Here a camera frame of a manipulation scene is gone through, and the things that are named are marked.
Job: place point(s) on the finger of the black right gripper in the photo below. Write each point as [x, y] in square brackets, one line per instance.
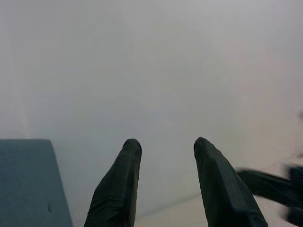
[272, 186]

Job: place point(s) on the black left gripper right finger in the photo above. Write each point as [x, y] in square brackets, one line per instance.
[225, 194]

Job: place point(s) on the cream bed mattress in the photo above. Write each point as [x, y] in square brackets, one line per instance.
[170, 215]

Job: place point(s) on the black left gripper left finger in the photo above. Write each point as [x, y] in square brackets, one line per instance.
[116, 194]

